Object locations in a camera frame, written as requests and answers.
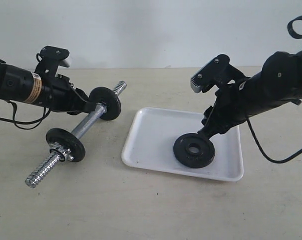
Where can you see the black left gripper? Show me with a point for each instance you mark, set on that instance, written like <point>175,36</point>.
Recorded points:
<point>58,95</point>

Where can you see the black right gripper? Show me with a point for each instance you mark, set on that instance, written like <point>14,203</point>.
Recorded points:
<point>230,109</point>

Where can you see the black weight plate end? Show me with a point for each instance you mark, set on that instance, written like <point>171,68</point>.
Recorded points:
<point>107,97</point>

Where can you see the black weight plate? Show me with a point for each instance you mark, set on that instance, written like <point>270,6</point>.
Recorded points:
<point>194,150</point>
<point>68,141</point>

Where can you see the chrome spin-lock collar nut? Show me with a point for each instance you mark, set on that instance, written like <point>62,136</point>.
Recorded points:
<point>63,153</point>

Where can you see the chrome threaded dumbbell bar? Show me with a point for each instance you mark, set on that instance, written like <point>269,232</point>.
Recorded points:
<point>36,176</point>

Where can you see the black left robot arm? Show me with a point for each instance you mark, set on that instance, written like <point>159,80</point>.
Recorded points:
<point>18,84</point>

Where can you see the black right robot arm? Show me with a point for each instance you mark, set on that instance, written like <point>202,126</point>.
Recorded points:
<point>279,82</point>

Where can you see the white rectangular plastic tray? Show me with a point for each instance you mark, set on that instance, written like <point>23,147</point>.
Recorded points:
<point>150,140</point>

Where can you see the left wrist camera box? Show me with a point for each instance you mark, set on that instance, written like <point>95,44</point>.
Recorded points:
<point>50,58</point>

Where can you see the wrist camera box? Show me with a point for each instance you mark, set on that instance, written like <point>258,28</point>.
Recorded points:
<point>218,72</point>
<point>50,58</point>

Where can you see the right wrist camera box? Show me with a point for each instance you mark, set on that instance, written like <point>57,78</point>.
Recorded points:
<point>218,72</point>

